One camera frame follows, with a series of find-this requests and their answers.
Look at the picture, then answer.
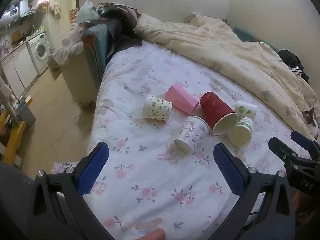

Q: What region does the teal headboard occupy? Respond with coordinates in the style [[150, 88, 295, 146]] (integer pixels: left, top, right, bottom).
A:
[[232, 26, 280, 53]]

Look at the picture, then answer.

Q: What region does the white green print paper cup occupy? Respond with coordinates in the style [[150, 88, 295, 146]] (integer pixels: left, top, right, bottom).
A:
[[234, 102, 258, 121]]

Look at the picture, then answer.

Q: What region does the white kitchen cabinet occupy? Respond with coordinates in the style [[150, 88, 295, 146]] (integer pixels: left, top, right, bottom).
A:
[[0, 44, 38, 98]]

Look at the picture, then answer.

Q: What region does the teal armchair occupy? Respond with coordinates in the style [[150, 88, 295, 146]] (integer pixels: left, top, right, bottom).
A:
[[81, 21, 118, 85]]

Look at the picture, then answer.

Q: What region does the pile of dark clothes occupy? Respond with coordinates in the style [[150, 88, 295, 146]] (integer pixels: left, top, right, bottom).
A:
[[95, 2, 143, 53]]

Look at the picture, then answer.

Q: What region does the green label paper cup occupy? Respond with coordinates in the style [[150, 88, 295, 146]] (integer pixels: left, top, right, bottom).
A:
[[228, 117, 254, 148]]

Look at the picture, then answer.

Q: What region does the pink hanging bag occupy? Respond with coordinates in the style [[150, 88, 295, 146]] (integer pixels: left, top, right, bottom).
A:
[[36, 0, 50, 13]]

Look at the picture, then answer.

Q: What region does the white floral cloth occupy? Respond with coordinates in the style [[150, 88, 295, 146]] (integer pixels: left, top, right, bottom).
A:
[[51, 160, 79, 174]]

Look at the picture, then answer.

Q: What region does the cardboard box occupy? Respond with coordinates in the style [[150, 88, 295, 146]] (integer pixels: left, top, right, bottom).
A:
[[47, 54, 62, 81]]

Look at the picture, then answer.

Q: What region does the grey trash bin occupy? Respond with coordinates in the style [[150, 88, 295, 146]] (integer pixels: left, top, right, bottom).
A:
[[15, 100, 36, 128]]

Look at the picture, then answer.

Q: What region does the cartoon print paper cup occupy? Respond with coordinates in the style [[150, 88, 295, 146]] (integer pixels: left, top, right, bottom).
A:
[[174, 115, 209, 155], [142, 94, 173, 122]]

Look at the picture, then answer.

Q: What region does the hanging beige cloth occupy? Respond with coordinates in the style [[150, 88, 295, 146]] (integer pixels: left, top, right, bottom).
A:
[[49, 2, 62, 20]]

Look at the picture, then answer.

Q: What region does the dark clothes heap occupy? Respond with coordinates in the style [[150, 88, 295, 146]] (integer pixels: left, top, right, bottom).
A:
[[277, 49, 310, 83]]

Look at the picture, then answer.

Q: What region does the white plastic bag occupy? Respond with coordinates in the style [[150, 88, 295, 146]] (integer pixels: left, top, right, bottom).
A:
[[75, 0, 100, 24]]

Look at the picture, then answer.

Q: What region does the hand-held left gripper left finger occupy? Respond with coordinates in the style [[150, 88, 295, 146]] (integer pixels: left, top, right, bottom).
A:
[[27, 142, 113, 240]]

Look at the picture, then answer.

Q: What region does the pink paper cup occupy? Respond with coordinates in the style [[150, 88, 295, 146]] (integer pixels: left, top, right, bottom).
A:
[[165, 84, 200, 116]]

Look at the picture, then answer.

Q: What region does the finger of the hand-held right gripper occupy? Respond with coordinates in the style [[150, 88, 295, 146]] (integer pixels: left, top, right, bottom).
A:
[[268, 137, 300, 167], [290, 130, 320, 161]]

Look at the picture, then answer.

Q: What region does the cream quilt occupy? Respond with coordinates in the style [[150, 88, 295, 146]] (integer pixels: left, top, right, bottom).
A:
[[134, 12, 320, 140]]

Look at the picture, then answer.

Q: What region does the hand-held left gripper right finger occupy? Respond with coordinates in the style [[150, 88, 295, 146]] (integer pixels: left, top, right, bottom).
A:
[[210, 144, 297, 240]]

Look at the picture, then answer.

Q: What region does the range hood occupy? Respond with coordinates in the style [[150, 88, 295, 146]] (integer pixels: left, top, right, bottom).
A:
[[2, 0, 37, 22]]

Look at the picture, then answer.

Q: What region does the floral bed sheet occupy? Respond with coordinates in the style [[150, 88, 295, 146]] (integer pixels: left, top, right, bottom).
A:
[[82, 41, 316, 240]]

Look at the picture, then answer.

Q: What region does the cat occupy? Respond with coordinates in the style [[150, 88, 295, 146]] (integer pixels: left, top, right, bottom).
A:
[[301, 107, 320, 137]]

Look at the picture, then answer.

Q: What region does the white ruffled sofa cover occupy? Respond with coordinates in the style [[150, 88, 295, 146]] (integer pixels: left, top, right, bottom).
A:
[[54, 22, 97, 107]]

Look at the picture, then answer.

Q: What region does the person's left hand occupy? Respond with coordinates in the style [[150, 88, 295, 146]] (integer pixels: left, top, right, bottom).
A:
[[139, 229, 166, 240]]

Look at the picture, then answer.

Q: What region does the yellow wooden stool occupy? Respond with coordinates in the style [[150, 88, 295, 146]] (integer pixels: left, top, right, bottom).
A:
[[0, 110, 27, 165]]

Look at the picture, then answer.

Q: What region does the red paper cup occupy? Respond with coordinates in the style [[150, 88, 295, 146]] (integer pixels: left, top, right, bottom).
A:
[[199, 91, 239, 136]]

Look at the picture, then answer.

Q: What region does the white washing machine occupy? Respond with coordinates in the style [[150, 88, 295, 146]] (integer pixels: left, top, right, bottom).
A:
[[26, 32, 53, 76]]

